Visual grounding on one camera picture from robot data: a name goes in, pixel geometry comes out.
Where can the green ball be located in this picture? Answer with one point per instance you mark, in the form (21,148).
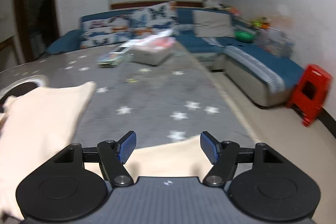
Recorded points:
(245,37)

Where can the red plastic stool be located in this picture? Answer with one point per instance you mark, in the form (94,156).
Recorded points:
(309,95)

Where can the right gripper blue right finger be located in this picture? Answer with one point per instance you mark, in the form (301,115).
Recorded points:
(222,155)

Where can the black round induction cooktop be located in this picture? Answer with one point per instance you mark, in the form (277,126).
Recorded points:
(23,86)

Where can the white phone on table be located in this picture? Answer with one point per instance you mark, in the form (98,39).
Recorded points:
(119,50)

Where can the dark wooden doorway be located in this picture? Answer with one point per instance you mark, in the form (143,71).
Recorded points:
(37,26)

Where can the white tissue box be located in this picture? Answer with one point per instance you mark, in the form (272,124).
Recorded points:
(151,50)

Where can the grey plain cushion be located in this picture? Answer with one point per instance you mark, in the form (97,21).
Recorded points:
(212,24)

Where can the clear plastic storage box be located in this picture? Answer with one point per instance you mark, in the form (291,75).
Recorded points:
(275,42)

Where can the left butterfly pillow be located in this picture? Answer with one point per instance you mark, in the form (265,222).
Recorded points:
(113,30)

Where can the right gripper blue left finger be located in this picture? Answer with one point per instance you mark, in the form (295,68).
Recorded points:
(113,156)

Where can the right butterfly pillow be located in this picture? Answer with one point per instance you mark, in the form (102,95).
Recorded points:
(153,19)

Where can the cream sweatshirt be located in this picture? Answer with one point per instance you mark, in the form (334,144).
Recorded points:
(39,124)

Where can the butterfly pillow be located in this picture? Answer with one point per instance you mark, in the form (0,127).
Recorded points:
(153,19)
(113,30)

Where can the blue sectional sofa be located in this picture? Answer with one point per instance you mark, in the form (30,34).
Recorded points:
(265,79)

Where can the colourful toy pile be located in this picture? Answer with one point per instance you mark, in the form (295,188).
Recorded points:
(260,23)

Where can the plush toy on sofa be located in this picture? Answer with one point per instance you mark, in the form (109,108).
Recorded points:
(213,5)

